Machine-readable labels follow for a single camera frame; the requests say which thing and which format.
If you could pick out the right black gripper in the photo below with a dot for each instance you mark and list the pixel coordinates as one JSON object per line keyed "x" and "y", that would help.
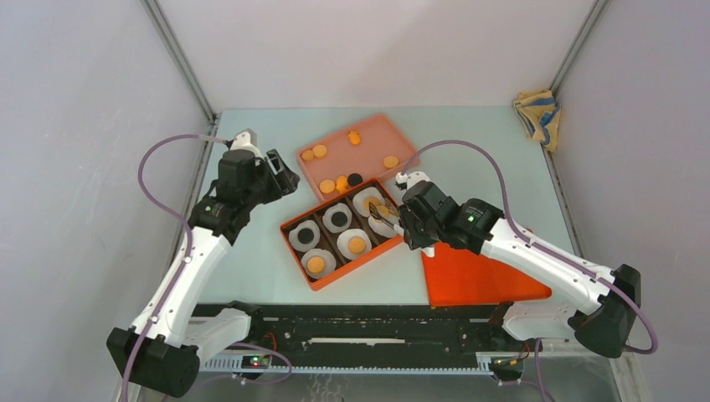
{"x": 411, "y": 220}

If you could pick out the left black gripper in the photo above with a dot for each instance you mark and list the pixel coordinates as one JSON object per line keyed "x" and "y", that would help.
{"x": 283, "y": 182}

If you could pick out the round orange cookie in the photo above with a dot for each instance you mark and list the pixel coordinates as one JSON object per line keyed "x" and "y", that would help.
{"x": 316, "y": 265}
{"x": 371, "y": 202}
{"x": 357, "y": 245}
{"x": 319, "y": 151}
{"x": 390, "y": 161}
{"x": 327, "y": 186}
{"x": 307, "y": 155}

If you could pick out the black sandwich cookie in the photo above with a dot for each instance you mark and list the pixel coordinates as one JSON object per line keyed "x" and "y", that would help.
{"x": 354, "y": 179}
{"x": 340, "y": 219}
{"x": 305, "y": 236}

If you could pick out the pink cookie tray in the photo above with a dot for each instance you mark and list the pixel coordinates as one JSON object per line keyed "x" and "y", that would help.
{"x": 380, "y": 137}

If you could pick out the orange cookie box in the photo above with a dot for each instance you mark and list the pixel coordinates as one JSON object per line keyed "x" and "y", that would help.
{"x": 328, "y": 240}

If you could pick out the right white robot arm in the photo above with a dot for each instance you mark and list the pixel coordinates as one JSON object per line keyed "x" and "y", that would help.
{"x": 598, "y": 306}

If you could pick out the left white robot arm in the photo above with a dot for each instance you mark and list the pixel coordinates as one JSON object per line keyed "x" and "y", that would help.
{"x": 155, "y": 351}

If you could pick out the white paper cup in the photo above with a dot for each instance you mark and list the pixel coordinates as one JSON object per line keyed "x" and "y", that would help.
{"x": 327, "y": 255}
{"x": 296, "y": 245}
{"x": 387, "y": 227}
{"x": 343, "y": 239}
{"x": 326, "y": 219}
{"x": 357, "y": 199}

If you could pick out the orange box lid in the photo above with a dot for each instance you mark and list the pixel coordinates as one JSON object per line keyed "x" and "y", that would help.
{"x": 460, "y": 278}

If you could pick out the orange fish cookie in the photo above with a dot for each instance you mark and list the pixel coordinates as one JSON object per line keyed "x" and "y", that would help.
{"x": 341, "y": 184}
{"x": 353, "y": 137}

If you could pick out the yellow blue cloth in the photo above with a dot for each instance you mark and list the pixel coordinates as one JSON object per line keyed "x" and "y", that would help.
{"x": 540, "y": 115}

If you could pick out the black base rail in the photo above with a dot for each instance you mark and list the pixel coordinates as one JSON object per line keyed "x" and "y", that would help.
{"x": 384, "y": 336}

